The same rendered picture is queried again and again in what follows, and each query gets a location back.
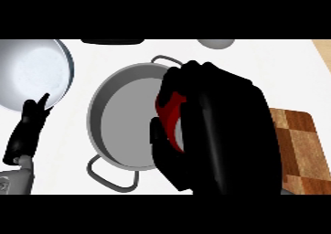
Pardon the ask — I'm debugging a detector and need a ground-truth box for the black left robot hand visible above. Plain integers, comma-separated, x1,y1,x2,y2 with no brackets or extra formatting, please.
1,92,53,166

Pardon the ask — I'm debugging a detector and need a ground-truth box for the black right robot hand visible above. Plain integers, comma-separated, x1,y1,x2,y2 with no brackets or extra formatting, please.
149,59,285,196

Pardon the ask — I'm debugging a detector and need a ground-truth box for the red can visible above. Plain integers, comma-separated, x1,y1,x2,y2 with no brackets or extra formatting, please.
155,90,189,153

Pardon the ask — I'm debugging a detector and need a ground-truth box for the checkered wooden cutting board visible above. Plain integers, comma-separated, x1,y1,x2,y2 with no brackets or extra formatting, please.
267,107,331,196

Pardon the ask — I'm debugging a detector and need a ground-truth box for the grey metal pot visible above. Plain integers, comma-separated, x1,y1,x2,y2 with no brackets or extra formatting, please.
85,55,186,193

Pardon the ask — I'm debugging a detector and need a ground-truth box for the grey rounded object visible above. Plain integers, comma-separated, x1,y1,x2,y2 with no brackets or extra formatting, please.
196,38,236,50

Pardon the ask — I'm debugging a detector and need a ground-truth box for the pale wooden surface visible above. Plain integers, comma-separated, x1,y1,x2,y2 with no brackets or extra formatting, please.
310,38,331,84

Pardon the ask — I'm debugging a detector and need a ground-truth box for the black flat object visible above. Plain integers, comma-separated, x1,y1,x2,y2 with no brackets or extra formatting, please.
79,38,146,46

